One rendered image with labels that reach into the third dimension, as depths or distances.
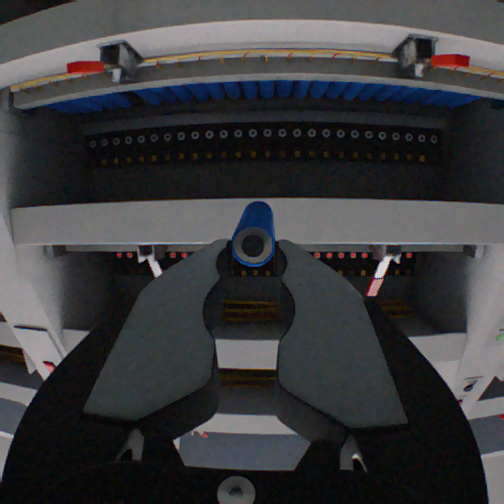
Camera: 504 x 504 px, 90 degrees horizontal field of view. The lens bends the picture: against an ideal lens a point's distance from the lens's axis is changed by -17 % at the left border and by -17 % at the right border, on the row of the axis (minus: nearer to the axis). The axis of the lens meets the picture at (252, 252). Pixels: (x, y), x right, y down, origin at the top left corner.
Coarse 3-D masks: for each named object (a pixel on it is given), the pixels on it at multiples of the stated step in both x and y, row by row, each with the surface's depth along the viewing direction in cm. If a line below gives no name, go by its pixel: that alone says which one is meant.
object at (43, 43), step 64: (128, 0) 20; (192, 0) 20; (256, 0) 20; (320, 0) 20; (384, 0) 19; (448, 0) 19; (0, 64) 22; (64, 64) 24; (0, 128) 28; (64, 128) 40; (128, 128) 41
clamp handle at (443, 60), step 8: (432, 56) 19; (440, 56) 18; (448, 56) 17; (456, 56) 16; (464, 56) 16; (416, 64) 22; (424, 64) 21; (432, 64) 19; (440, 64) 18; (448, 64) 17; (456, 64) 16; (464, 64) 16; (416, 72) 22
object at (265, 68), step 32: (160, 64) 26; (192, 64) 26; (224, 64) 26; (256, 64) 26; (288, 64) 26; (320, 64) 26; (352, 64) 25; (384, 64) 25; (32, 96) 27; (64, 96) 28
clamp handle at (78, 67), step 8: (72, 64) 17; (80, 64) 17; (88, 64) 18; (96, 64) 19; (104, 64) 21; (112, 64) 22; (72, 72) 18; (80, 72) 18; (88, 72) 19; (96, 72) 21; (120, 72) 23; (112, 80) 24; (120, 80) 24
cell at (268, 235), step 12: (252, 204) 17; (264, 204) 17; (252, 216) 13; (264, 216) 14; (240, 228) 12; (252, 228) 12; (264, 228) 12; (240, 240) 12; (252, 240) 12; (264, 240) 12; (240, 252) 12; (252, 252) 12; (264, 252) 12; (252, 264) 12
